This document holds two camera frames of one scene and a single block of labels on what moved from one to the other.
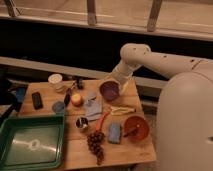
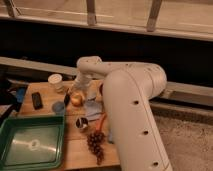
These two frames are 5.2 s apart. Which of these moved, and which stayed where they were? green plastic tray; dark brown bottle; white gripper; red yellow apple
Moved: white gripper
Stayed: dark brown bottle; red yellow apple; green plastic tray
